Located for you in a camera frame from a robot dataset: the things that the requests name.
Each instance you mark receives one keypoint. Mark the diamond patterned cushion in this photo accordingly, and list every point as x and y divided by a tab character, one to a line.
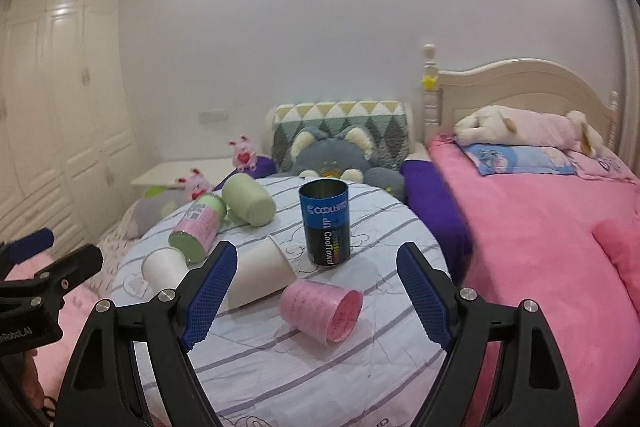
380	127

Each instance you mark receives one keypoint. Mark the grey pillow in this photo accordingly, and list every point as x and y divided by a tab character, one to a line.
150	212

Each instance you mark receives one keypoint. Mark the purple blanket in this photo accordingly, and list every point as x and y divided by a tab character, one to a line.
440	207

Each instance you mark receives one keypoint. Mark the blue printed pillow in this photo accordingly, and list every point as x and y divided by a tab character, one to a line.
515	159

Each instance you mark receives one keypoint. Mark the pink bed sheet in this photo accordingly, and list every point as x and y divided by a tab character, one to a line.
530	247

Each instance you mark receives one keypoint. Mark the green and pink can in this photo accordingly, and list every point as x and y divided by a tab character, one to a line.
197	227

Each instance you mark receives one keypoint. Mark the cream wardrobe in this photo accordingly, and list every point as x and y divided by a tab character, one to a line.
65	107

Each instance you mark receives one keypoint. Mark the cream wooden headboard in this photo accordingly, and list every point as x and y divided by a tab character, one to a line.
525	89

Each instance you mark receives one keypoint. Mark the blue and black can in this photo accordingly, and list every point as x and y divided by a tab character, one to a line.
325	227

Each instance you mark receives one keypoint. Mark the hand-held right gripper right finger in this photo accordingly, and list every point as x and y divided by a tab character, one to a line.
425	302

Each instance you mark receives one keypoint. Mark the small pink plush toy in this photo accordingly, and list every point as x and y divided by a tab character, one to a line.
243	153
196	184

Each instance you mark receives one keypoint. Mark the grey cat plush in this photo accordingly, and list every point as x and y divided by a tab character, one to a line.
325	157

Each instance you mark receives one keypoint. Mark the pink printed pillow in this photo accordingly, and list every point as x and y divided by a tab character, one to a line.
605	167

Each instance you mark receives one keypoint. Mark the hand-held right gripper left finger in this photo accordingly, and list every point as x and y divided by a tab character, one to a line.
210	302

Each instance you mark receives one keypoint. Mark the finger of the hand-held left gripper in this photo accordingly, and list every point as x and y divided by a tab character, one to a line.
75	267
32	243

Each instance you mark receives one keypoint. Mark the white and pink plush dog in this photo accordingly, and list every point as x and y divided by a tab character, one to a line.
530	127

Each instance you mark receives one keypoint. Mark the pink fuzzy blanket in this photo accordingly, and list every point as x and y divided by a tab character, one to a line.
75	322

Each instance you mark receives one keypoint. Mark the pink plastic cup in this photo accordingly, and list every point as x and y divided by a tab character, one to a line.
312	309

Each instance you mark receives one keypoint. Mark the white bedside table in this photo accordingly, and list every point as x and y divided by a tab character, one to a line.
175	172

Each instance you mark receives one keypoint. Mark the large white paper cup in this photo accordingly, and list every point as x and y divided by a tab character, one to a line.
260	272

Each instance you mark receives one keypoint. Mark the pale green cup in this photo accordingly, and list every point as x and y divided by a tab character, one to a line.
247	199

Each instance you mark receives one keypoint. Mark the small white cup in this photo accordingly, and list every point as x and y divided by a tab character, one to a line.
162	268

